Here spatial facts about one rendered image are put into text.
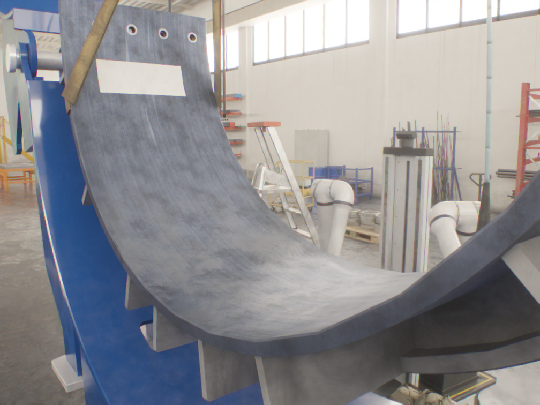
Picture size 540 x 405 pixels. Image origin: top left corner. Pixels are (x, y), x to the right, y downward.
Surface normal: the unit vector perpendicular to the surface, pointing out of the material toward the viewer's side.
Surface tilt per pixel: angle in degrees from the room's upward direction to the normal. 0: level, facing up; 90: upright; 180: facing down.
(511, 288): 90
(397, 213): 90
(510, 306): 90
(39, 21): 86
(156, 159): 45
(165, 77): 75
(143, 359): 22
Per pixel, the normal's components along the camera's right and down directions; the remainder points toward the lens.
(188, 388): 0.16, -0.93
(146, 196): 0.35, -0.74
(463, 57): -0.78, 0.09
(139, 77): 0.59, -0.14
